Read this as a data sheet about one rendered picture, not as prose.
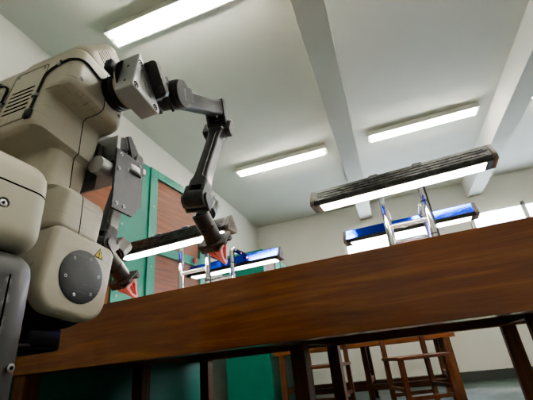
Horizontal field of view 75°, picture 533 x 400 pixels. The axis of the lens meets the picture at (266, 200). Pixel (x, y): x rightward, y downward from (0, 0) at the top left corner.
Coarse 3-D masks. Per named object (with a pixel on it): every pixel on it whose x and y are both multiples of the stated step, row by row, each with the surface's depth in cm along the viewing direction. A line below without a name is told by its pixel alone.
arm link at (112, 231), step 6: (138, 156) 143; (108, 198) 132; (108, 204) 130; (108, 210) 128; (114, 210) 129; (102, 216) 128; (108, 216) 127; (114, 216) 128; (120, 216) 131; (102, 222) 125; (108, 222) 125; (114, 222) 127; (102, 228) 124; (108, 228) 123; (114, 228) 126; (102, 234) 125; (108, 234) 122; (114, 234) 126; (102, 240) 120
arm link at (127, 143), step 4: (100, 140) 127; (124, 140) 140; (128, 140) 142; (132, 140) 144; (124, 144) 139; (128, 144) 142; (132, 144) 144; (120, 148) 137; (124, 148) 139; (128, 148) 142; (132, 148) 143; (128, 152) 145; (132, 152) 143; (136, 152) 146; (132, 156) 142
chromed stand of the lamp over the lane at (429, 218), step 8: (368, 176) 127; (376, 176) 125; (424, 192) 133; (424, 200) 131; (384, 208) 137; (424, 208) 130; (384, 216) 136; (432, 216) 129; (384, 224) 135; (392, 224) 134; (400, 224) 132; (408, 224) 131; (432, 224) 127; (392, 232) 133; (432, 232) 126; (392, 240) 131
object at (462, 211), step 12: (468, 204) 162; (420, 216) 168; (444, 216) 162; (456, 216) 159; (468, 216) 157; (360, 228) 179; (372, 228) 175; (384, 228) 172; (408, 228) 166; (348, 240) 176
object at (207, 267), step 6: (186, 228) 153; (156, 234) 159; (180, 252) 170; (180, 258) 169; (180, 264) 168; (210, 264) 162; (180, 270) 167; (186, 270) 166; (192, 270) 164; (198, 270) 163; (204, 270) 162; (210, 270) 161; (180, 276) 165; (210, 276) 159; (180, 282) 164; (210, 282) 158
